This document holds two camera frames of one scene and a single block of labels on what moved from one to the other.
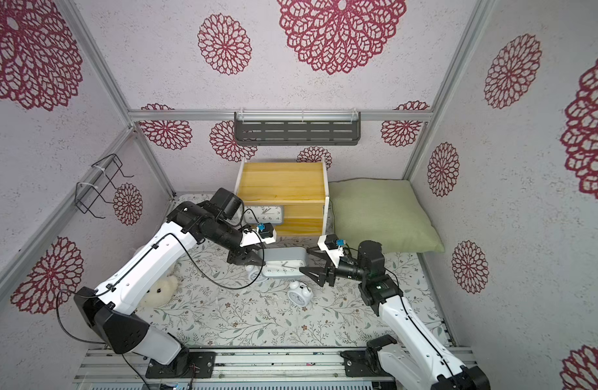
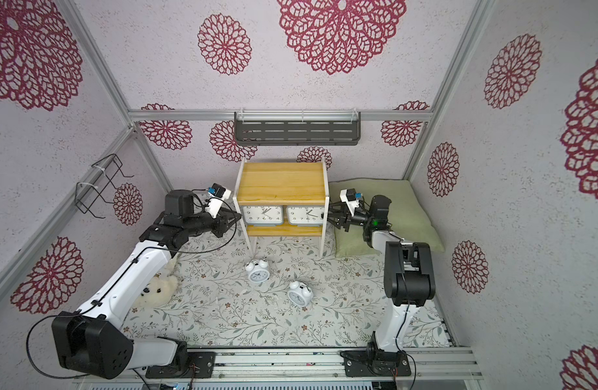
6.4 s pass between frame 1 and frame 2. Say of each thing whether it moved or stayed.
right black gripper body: moved
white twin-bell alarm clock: stayed
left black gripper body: moved
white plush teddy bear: stayed
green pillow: stayed
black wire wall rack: stayed
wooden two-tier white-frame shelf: stayed
